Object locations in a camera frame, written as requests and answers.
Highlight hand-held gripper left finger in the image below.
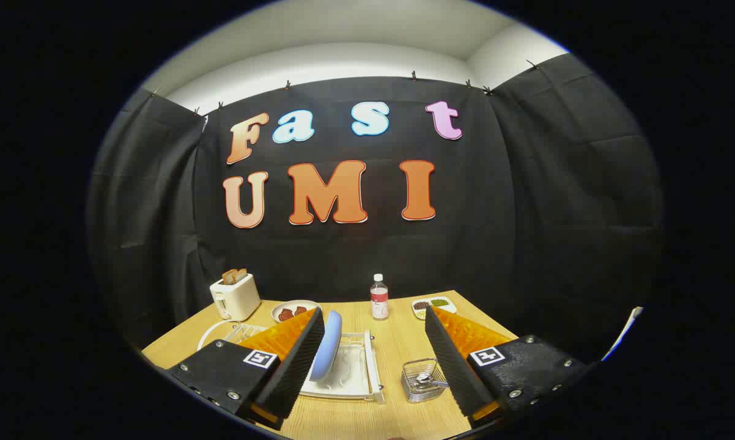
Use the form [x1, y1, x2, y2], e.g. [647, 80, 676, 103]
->
[167, 307, 325, 428]

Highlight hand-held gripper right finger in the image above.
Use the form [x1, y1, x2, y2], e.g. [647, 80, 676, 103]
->
[424, 306, 594, 425]

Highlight light blue plate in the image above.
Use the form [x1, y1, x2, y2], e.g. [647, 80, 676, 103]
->
[309, 310, 343, 383]

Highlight metal wire basket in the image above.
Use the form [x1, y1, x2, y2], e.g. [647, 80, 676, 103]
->
[401, 358, 451, 403]

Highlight white wire dish rack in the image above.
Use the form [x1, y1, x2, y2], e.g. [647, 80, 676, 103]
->
[224, 323, 385, 404]

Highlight beige plate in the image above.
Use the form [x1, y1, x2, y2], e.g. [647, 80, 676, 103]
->
[271, 299, 321, 323]

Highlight white divided dish with beans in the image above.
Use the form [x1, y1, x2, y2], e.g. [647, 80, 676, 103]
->
[412, 296, 457, 320]

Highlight white toaster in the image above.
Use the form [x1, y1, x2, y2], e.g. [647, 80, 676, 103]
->
[209, 273, 262, 322]

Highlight clear bottle with red label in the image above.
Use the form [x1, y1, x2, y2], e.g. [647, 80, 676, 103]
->
[371, 273, 390, 321]

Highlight white board edge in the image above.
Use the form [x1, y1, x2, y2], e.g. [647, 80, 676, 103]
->
[600, 306, 643, 362]

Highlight white toaster cable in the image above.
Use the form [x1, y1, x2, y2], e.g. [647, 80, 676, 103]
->
[196, 318, 240, 352]

